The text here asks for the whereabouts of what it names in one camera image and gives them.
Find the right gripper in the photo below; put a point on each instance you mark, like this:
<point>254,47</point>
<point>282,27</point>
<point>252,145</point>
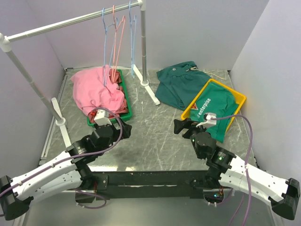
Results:
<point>187,124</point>

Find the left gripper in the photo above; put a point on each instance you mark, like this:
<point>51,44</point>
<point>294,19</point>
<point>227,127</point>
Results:
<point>126,131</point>

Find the pink t shirt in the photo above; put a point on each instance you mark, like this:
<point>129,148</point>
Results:
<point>82,83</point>

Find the blue wire hanger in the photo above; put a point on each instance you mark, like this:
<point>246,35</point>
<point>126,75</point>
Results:
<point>105,47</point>
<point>132,22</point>

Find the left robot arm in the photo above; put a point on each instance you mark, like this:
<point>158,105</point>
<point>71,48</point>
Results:
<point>68,170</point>

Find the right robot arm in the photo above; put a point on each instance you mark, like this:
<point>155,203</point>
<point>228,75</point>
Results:
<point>228,170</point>

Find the green enterprise t shirt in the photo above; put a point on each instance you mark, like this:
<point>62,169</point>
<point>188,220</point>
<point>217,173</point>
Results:
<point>218,100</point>

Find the red t shirt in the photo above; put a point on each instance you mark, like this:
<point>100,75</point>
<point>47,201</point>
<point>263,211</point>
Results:
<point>111,96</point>

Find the green plastic tray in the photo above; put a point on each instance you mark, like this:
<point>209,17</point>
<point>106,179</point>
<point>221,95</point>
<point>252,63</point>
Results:
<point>125,114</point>

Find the dark green garment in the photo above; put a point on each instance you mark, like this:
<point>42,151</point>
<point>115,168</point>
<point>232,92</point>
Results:
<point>179,84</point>

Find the black base bar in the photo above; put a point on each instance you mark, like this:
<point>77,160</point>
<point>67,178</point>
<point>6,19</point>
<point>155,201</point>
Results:
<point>150,184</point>

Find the yellow plastic tray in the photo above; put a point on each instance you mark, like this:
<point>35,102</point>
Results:
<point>240,98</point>

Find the white clothes rack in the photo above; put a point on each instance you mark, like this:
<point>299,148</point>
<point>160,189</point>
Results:
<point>53,105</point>

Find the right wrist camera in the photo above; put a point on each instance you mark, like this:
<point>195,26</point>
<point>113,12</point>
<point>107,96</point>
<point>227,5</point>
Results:
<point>209,121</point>

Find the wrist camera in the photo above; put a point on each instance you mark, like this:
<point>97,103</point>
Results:
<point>209,121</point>
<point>99,117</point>

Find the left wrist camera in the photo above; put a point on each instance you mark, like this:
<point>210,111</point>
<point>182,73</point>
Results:
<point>99,117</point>

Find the pink wire hanger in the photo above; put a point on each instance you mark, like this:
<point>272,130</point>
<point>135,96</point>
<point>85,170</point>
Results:
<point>119,30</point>

